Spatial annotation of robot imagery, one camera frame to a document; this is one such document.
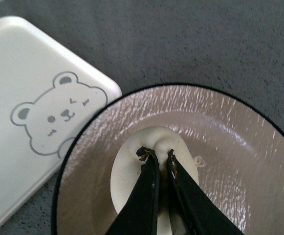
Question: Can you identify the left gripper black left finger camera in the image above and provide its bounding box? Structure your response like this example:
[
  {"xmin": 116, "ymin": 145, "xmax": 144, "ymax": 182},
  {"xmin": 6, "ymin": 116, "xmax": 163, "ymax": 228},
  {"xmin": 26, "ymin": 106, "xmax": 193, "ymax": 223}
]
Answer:
[{"xmin": 106, "ymin": 147, "xmax": 160, "ymax": 235}]

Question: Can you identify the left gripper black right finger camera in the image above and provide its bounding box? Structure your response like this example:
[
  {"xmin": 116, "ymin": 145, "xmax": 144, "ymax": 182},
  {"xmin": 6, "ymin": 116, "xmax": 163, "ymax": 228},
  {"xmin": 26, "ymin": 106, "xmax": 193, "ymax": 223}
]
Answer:
[{"xmin": 167, "ymin": 150, "xmax": 243, "ymax": 235}]

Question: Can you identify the white steamed bun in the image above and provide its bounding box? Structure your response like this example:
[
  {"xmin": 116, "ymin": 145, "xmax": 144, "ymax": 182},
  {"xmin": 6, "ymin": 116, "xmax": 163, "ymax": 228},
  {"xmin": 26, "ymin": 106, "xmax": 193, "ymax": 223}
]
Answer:
[{"xmin": 110, "ymin": 126, "xmax": 199, "ymax": 235}]

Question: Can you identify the beige plate with black rim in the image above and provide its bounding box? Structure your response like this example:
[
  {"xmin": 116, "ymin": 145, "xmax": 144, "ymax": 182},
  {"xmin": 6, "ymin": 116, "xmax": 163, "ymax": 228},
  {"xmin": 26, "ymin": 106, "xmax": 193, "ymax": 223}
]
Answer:
[{"xmin": 51, "ymin": 84, "xmax": 284, "ymax": 235}]

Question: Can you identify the cream bear-print serving tray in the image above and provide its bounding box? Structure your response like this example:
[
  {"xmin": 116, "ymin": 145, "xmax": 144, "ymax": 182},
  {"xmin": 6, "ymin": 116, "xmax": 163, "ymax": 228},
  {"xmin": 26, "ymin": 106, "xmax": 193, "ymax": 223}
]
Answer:
[{"xmin": 0, "ymin": 16, "xmax": 122, "ymax": 226}]

